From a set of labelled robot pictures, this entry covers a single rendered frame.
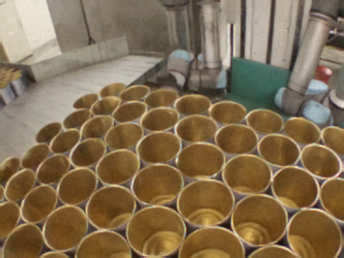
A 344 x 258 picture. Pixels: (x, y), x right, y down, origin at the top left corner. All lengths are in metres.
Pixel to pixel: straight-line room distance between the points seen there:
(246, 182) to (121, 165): 0.21
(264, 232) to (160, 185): 0.18
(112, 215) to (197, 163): 0.16
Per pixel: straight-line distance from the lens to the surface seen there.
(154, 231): 0.33
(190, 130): 0.40
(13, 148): 0.73
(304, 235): 0.35
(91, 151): 0.41
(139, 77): 0.81
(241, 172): 0.34
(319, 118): 0.63
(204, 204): 0.33
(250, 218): 0.33
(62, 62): 1.07
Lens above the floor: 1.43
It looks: 40 degrees down
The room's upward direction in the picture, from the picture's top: 7 degrees counter-clockwise
